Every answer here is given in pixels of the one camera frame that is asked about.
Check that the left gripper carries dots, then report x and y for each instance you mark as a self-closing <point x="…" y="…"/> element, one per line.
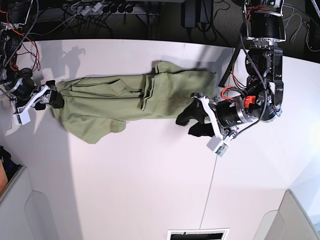
<point x="228" y="115"/>

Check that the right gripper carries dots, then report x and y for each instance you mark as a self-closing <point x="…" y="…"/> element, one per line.
<point x="24" y="88"/>

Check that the olive green t-shirt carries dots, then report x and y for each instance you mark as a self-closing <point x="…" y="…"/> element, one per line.
<point x="97" y="106"/>

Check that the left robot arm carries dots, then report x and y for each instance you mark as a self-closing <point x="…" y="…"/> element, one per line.
<point x="252" y="85"/>

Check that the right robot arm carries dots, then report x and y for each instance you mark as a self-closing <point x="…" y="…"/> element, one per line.
<point x="17" y="19"/>

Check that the black box under table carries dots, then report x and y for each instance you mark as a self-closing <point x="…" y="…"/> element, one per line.
<point x="196" y="11"/>

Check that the white vent box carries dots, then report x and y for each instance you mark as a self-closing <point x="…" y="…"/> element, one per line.
<point x="198" y="234"/>

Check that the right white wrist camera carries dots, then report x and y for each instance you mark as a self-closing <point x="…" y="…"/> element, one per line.
<point x="21" y="118"/>

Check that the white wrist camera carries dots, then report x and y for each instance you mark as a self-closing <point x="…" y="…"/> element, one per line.
<point x="219" y="146"/>
<point x="21" y="118"/>

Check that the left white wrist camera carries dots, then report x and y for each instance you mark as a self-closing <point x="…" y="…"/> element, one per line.
<point x="219" y="146"/>

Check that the aluminium table frame post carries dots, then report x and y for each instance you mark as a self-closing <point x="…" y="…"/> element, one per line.
<point x="151" y="25"/>

